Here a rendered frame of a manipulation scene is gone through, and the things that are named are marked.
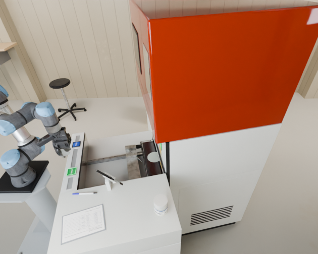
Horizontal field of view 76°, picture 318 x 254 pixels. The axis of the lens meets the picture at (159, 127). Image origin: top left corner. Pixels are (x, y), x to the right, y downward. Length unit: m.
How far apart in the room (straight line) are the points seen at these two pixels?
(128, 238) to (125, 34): 3.05
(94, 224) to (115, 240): 0.14
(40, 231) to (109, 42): 2.75
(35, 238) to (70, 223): 1.26
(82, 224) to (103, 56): 3.01
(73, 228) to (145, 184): 0.42
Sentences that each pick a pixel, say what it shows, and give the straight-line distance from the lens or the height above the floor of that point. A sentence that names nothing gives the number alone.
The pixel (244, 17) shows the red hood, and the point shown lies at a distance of 0.93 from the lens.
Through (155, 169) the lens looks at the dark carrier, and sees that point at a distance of 1.39.
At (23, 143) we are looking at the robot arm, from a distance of 1.59.
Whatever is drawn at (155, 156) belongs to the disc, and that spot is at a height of 0.90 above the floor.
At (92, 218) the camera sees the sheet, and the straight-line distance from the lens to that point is 1.19.
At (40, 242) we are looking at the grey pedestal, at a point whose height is 0.02.
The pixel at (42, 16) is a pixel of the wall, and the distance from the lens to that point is 3.92.
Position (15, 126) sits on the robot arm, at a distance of 1.17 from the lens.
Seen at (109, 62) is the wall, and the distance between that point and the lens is 3.78.
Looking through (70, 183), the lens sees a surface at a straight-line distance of 1.38.
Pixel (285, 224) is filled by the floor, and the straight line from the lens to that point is 2.45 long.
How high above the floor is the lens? 1.97
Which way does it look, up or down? 38 degrees down
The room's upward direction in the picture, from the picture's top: 3 degrees counter-clockwise
